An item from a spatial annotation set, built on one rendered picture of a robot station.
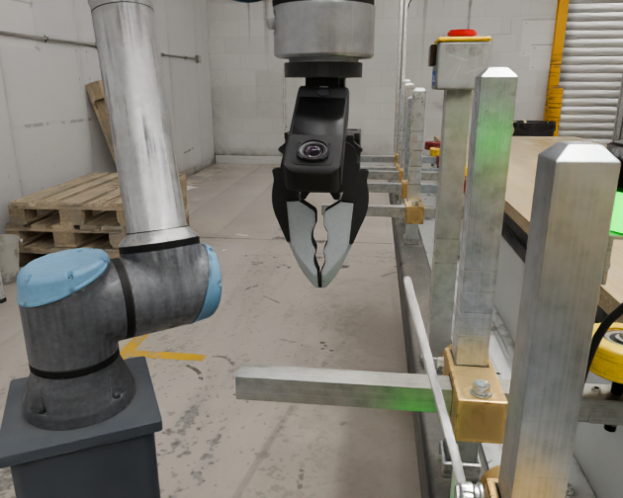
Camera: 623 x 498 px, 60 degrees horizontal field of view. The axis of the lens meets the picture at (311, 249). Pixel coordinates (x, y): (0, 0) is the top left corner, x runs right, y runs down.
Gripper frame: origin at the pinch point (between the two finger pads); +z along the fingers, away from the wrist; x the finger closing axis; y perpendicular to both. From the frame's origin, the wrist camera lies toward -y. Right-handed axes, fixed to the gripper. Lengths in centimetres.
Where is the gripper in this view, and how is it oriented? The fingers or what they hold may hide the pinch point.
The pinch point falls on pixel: (319, 278)
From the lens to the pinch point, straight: 52.9
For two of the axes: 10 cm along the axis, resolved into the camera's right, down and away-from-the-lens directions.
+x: -9.9, -0.3, 1.1
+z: 0.0, 9.6, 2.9
